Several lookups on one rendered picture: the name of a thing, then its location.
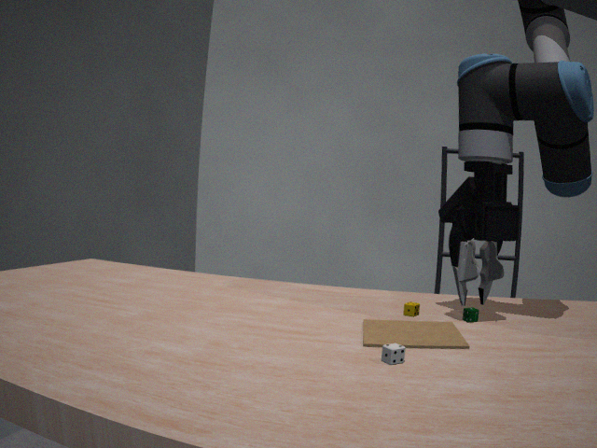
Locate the yellow die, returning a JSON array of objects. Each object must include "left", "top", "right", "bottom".
[{"left": 404, "top": 302, "right": 420, "bottom": 316}]

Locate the green die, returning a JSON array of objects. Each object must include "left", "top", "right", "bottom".
[{"left": 463, "top": 308, "right": 479, "bottom": 323}]

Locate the grey die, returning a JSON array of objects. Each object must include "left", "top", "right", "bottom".
[{"left": 382, "top": 343, "right": 406, "bottom": 365}]

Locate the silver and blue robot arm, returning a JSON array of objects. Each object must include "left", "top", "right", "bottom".
[{"left": 457, "top": 0, "right": 597, "bottom": 197}]

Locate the tan flat mat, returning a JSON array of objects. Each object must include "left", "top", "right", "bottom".
[{"left": 363, "top": 319, "right": 470, "bottom": 349}]

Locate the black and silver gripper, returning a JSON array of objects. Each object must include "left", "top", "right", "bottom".
[{"left": 449, "top": 161, "right": 520, "bottom": 306}]

